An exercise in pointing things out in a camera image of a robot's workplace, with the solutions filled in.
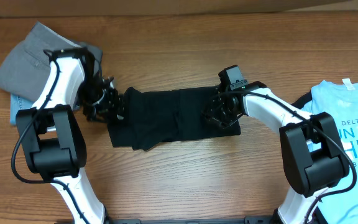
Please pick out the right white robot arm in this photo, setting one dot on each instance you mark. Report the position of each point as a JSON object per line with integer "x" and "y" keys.
{"x": 313, "y": 157}

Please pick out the folded grey trousers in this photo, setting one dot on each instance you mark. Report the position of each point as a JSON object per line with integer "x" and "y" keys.
{"x": 25, "y": 70}

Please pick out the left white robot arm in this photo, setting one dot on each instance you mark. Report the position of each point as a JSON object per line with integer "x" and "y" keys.
{"x": 51, "y": 148}

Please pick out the folded blue jeans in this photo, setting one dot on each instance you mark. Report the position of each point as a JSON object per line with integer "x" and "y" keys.
{"x": 18, "y": 103}

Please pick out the black polo shirt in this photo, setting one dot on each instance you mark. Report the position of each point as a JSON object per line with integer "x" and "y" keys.
{"x": 165, "y": 116}

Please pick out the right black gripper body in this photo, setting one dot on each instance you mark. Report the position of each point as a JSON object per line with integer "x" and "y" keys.
{"x": 219, "y": 111}

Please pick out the black garment under t-shirt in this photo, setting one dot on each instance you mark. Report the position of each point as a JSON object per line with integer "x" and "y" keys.
{"x": 302, "y": 101}

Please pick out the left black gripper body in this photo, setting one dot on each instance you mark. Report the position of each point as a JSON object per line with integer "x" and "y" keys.
{"x": 97, "y": 100}

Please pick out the light blue printed t-shirt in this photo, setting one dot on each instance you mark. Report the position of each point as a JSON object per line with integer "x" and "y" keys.
{"x": 341, "y": 102}

